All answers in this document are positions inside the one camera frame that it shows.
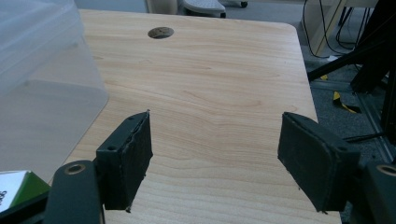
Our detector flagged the black metal stand leg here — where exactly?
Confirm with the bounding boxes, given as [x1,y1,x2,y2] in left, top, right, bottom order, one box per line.
[307,0,396,94]

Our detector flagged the black cables under desk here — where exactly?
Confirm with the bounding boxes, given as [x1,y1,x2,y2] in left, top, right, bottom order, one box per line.
[302,0,375,60]

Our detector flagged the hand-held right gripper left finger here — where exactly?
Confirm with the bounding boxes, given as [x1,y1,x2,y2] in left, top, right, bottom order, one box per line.
[94,110,154,213]

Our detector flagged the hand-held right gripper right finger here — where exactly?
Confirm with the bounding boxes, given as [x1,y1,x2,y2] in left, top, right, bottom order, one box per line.
[276,111,362,214]

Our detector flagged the light wooden desk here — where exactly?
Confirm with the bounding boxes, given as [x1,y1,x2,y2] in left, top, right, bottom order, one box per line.
[300,0,379,57]

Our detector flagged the grey office chair base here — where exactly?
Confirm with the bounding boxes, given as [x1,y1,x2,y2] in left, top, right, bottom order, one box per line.
[181,0,227,19]

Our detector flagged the clear plastic storage box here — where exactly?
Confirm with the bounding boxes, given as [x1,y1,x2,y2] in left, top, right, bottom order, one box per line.
[0,0,109,183]

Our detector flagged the aluminium floor rail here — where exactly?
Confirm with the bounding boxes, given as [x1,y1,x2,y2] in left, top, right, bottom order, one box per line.
[311,78,396,162]

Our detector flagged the yellow and black tape strip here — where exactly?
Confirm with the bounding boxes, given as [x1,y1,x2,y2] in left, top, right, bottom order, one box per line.
[332,91,362,115]

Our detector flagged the green and white box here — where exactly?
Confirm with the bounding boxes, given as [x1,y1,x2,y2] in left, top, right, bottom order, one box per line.
[0,170,51,214]

